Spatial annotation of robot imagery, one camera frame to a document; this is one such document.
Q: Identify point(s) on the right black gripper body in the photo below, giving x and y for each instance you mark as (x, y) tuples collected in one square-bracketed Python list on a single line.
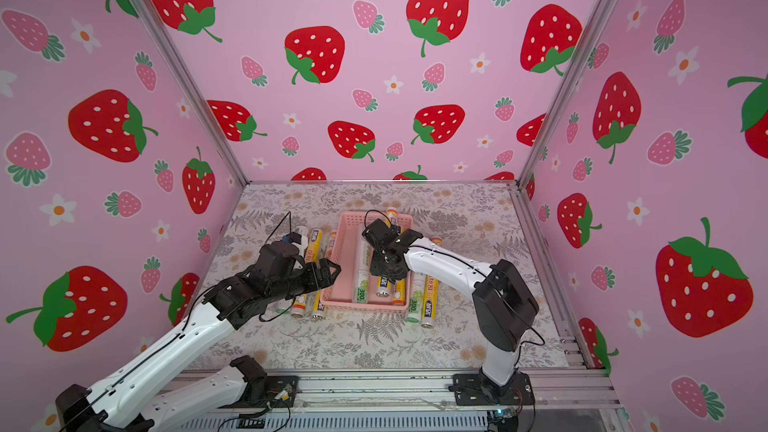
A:
[(388, 250)]

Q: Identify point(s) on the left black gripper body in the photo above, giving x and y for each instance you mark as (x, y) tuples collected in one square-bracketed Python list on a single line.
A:
[(294, 284)]

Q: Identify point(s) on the yellow wrap roll red label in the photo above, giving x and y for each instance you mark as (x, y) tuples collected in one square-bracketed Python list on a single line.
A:
[(384, 287)]

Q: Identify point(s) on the slim yellow wrap roll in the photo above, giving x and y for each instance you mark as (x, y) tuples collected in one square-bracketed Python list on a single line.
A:
[(319, 308), (399, 287)]

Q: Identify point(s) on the clear white wrap roll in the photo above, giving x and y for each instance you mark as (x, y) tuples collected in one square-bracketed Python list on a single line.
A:
[(362, 265)]

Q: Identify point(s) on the yellow wrap roll blue label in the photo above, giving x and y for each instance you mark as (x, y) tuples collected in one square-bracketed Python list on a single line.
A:
[(429, 306)]

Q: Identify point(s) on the white green grape wrap roll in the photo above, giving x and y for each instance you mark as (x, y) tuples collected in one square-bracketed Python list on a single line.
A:
[(416, 298)]

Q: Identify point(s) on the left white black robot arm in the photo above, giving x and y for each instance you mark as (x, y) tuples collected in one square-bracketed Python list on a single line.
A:
[(129, 400)]

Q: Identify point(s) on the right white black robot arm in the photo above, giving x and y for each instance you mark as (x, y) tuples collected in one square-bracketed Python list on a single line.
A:
[(504, 305)]

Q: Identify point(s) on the large yellow wrap roll left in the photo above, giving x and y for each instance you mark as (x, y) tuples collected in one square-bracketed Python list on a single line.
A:
[(311, 242)]

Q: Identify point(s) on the white green wrap roll left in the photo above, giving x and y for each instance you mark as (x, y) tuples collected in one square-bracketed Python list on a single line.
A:
[(298, 308)]

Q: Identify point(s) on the pink plastic perforated basket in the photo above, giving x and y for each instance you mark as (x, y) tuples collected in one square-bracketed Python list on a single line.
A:
[(342, 294)]

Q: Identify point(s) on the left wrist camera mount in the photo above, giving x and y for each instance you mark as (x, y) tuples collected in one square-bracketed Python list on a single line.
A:
[(298, 239)]

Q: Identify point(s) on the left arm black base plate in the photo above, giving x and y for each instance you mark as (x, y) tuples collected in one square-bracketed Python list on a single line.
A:
[(279, 391)]

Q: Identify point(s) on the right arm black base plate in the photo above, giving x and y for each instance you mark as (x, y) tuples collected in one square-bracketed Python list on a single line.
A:
[(478, 390)]

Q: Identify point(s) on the aluminium front rail frame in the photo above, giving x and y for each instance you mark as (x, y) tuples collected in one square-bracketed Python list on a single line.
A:
[(400, 390)]

